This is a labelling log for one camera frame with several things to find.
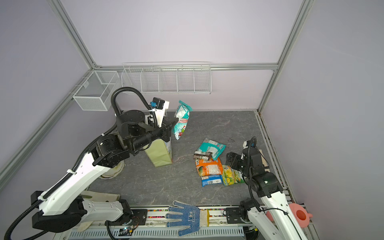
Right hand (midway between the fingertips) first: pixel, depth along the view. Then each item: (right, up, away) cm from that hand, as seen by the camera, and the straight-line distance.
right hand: (234, 157), depth 74 cm
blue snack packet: (-11, -15, +10) cm, 21 cm away
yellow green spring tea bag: (+1, -13, +11) cm, 17 cm away
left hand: (-26, +17, -17) cm, 36 cm away
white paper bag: (-39, +2, +6) cm, 39 cm away
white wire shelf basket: (-38, +47, +23) cm, 65 cm away
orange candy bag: (-14, -9, +13) cm, 21 cm away
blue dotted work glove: (-21, -30, 0) cm, 37 cm away
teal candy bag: (-7, +2, +20) cm, 21 cm away
